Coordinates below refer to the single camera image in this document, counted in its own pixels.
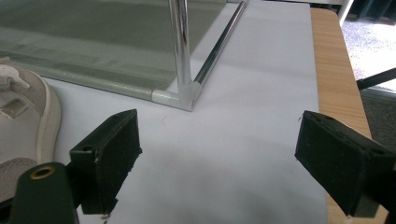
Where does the white table cover sheet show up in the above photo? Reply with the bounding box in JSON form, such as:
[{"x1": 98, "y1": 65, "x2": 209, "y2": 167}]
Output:
[{"x1": 43, "y1": 0, "x2": 329, "y2": 224}]

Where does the metal frame glass rack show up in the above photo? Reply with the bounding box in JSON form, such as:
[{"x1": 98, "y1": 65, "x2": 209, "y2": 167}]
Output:
[{"x1": 0, "y1": 0, "x2": 250, "y2": 113}]

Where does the white post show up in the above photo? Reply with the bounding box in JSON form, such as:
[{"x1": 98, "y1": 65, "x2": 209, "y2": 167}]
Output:
[{"x1": 337, "y1": 0, "x2": 356, "y2": 26}]

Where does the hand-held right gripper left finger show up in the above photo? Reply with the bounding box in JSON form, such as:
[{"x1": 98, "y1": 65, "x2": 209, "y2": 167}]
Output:
[{"x1": 68, "y1": 108, "x2": 143, "y2": 216}]

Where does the black metal bar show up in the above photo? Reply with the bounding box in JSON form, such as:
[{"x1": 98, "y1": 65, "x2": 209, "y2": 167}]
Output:
[{"x1": 356, "y1": 67, "x2": 396, "y2": 91}]

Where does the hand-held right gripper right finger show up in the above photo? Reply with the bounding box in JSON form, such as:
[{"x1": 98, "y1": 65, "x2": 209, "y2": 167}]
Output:
[{"x1": 294, "y1": 109, "x2": 396, "y2": 217}]

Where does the white and beige sneaker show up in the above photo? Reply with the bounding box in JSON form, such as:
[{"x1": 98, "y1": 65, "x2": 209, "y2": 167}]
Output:
[{"x1": 0, "y1": 56, "x2": 63, "y2": 203}]

